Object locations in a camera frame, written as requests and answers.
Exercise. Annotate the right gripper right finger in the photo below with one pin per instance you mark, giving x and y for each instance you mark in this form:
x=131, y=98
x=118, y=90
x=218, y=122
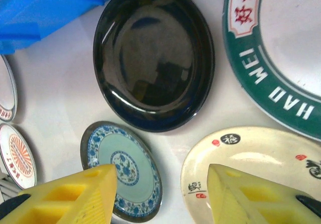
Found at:
x=250, y=204

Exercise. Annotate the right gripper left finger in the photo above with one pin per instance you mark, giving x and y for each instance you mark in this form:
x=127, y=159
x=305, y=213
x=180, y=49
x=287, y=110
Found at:
x=75, y=204

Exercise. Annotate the cream plate black calligraphy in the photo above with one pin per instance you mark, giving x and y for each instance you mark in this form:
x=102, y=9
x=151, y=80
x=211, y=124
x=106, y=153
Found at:
x=250, y=158

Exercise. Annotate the white plate orange sunburst print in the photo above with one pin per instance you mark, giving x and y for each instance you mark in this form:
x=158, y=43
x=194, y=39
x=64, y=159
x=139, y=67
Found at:
x=17, y=153

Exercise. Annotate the blue floral pattern plate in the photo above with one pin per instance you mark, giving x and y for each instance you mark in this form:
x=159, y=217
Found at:
x=140, y=163

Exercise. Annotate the green rim plate red characters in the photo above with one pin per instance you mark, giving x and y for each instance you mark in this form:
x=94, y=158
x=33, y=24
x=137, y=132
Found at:
x=288, y=45
x=6, y=96

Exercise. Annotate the black glossy plate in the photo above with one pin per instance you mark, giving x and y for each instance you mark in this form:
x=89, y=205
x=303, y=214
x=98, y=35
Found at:
x=155, y=58

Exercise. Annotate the blue plastic bin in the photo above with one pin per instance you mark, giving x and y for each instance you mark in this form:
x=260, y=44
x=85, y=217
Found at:
x=37, y=15

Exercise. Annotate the aluminium rail frame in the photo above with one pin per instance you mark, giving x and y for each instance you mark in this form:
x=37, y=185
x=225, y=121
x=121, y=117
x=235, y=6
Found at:
x=3, y=186

